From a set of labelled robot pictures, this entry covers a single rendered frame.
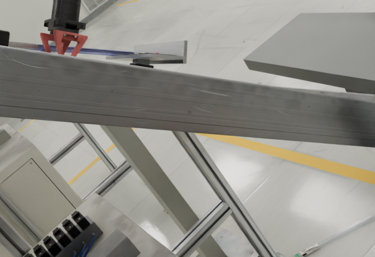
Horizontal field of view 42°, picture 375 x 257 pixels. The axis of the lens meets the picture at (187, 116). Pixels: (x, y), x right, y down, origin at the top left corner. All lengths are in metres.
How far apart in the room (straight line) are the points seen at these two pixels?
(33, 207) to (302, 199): 1.02
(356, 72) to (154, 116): 0.67
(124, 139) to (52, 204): 0.66
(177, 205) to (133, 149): 0.24
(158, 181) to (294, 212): 0.52
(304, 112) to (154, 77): 0.21
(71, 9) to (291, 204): 1.11
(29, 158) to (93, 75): 1.51
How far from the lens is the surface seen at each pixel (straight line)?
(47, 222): 2.05
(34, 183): 2.00
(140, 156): 1.50
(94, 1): 9.03
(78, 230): 1.05
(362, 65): 1.11
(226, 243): 1.83
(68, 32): 1.02
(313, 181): 1.87
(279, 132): 0.59
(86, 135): 2.75
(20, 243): 1.25
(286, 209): 1.82
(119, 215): 1.08
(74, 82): 0.47
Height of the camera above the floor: 1.11
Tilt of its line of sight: 22 degrees down
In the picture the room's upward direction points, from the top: 34 degrees counter-clockwise
